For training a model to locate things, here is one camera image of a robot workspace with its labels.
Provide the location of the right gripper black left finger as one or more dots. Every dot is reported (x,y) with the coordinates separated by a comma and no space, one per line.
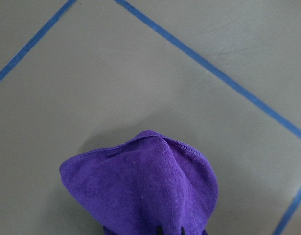
(159,230)

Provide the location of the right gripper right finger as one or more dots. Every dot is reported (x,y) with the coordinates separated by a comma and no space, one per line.
(183,231)

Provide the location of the purple microfiber cloth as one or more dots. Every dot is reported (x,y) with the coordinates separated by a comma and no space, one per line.
(149,181)

